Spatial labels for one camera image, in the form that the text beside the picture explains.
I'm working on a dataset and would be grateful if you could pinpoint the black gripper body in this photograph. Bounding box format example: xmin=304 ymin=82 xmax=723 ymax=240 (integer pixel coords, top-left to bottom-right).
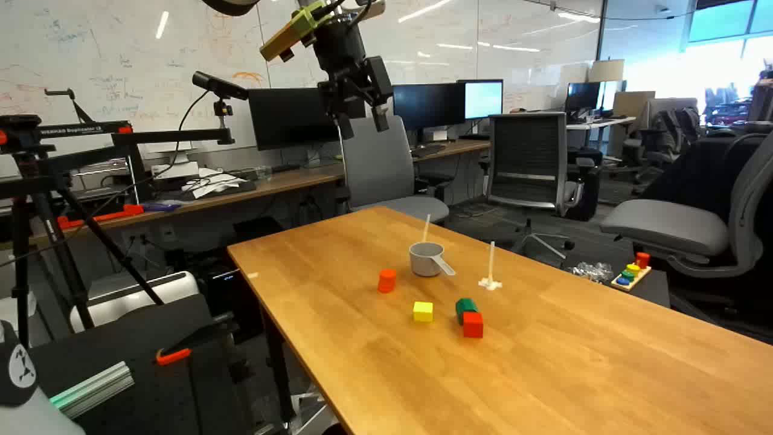
xmin=315 ymin=20 xmax=393 ymax=117

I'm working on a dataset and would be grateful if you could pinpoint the yellow cube block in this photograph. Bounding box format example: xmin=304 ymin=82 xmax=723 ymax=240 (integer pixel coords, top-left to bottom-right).
xmin=414 ymin=302 xmax=436 ymax=324

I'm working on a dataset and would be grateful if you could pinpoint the green block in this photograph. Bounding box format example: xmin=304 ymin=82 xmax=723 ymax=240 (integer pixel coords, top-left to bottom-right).
xmin=455 ymin=298 xmax=479 ymax=324

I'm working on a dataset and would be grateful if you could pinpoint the red cube block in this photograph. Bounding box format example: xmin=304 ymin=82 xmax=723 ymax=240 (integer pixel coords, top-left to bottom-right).
xmin=463 ymin=311 xmax=484 ymax=339

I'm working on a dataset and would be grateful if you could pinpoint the grey measuring cup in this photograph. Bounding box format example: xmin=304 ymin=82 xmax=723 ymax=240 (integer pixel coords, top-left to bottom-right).
xmin=409 ymin=241 xmax=455 ymax=279

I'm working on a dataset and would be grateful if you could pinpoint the black computer monitor middle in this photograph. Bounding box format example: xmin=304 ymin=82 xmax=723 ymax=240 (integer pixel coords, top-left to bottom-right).
xmin=395 ymin=82 xmax=465 ymax=131

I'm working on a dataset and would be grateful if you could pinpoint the black computer monitor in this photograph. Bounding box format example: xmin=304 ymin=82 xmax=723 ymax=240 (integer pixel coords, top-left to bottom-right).
xmin=249 ymin=86 xmax=338 ymax=149
xmin=395 ymin=82 xmax=465 ymax=131

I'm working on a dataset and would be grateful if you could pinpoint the grey chair behind table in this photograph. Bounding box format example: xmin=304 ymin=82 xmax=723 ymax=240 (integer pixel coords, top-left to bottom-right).
xmin=343 ymin=117 xmax=450 ymax=222

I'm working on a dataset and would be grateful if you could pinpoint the black computer monitor left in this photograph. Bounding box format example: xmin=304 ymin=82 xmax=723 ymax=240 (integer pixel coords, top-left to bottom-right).
xmin=249 ymin=86 xmax=338 ymax=149

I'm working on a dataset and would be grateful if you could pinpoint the lit computer monitor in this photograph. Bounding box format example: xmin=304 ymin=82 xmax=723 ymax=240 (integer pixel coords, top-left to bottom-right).
xmin=463 ymin=80 xmax=502 ymax=121

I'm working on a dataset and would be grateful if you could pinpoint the grey mesh office chair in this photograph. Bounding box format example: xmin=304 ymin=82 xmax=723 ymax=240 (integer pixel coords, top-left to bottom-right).
xmin=487 ymin=111 xmax=599 ymax=264

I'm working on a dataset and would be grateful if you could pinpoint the orange cylinder block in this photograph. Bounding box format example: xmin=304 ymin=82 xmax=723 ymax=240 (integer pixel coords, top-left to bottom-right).
xmin=377 ymin=269 xmax=396 ymax=293

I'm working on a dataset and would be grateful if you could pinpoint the white plastic stand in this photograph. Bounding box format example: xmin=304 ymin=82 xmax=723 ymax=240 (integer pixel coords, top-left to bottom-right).
xmin=479 ymin=241 xmax=502 ymax=291

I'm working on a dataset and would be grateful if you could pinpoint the long wooden desk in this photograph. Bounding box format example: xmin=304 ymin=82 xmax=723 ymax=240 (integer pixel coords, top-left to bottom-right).
xmin=56 ymin=140 xmax=492 ymax=234

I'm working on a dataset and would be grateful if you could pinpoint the colourful stacking toy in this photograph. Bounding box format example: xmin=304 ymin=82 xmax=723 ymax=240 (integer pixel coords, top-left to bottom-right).
xmin=611 ymin=251 xmax=652 ymax=291

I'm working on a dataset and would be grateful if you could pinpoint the grey office chair right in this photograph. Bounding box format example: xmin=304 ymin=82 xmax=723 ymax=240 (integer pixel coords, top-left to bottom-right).
xmin=601 ymin=131 xmax=773 ymax=279

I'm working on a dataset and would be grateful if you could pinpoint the black cap with logo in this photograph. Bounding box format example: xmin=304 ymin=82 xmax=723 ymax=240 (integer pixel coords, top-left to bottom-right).
xmin=0 ymin=322 xmax=40 ymax=409

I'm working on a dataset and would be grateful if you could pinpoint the wrist camera green mount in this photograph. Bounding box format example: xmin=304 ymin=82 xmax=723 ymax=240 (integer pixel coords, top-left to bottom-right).
xmin=258 ymin=0 xmax=386 ymax=66

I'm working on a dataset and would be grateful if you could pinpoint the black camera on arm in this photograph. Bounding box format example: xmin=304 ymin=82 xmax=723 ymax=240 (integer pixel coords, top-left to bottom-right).
xmin=191 ymin=70 xmax=249 ymax=100

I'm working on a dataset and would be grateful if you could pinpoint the black camera tripod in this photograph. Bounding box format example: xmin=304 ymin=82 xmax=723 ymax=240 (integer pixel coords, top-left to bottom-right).
xmin=0 ymin=113 xmax=227 ymax=343

